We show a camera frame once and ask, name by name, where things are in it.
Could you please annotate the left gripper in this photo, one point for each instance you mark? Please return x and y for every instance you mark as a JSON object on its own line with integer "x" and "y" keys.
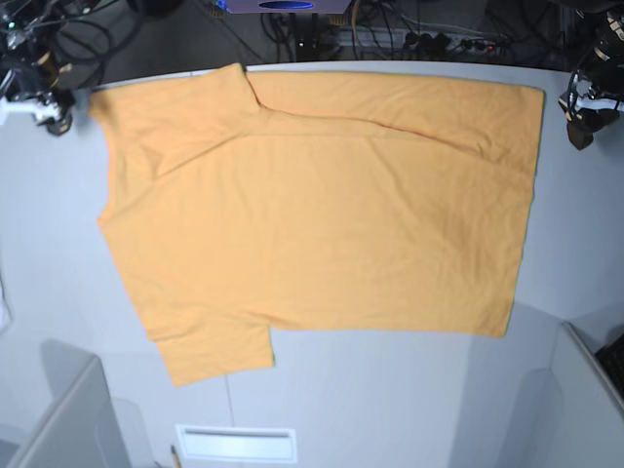
{"x": 581, "y": 126}

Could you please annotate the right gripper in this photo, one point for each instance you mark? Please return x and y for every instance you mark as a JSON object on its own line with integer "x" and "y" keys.
{"x": 65, "y": 100}

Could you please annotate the yellow orange T-shirt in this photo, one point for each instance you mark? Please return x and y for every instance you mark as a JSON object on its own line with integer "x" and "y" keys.
{"x": 239, "y": 202}

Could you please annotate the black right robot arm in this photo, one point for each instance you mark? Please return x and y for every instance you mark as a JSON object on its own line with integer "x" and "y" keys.
{"x": 30, "y": 69}

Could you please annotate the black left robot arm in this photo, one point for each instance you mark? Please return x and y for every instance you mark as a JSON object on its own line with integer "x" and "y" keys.
{"x": 600, "y": 71}

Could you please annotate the blue purple device box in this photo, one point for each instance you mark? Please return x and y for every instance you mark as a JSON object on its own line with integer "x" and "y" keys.
{"x": 238, "y": 7}

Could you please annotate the black keyboard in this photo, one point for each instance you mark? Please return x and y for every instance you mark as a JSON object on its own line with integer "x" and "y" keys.
{"x": 612, "y": 361}

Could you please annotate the grey partition panel right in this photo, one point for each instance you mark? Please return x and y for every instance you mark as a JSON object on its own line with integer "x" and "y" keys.
{"x": 587, "y": 388}

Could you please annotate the grey partition panel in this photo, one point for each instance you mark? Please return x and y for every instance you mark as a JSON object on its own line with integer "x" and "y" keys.
{"x": 587, "y": 388}
{"x": 78, "y": 429}

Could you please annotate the grey partition panel left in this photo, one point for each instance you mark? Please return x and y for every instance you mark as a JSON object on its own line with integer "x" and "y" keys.
{"x": 78, "y": 429}

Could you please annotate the pencil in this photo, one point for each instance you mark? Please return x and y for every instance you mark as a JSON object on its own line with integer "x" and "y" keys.
{"x": 175, "y": 457}

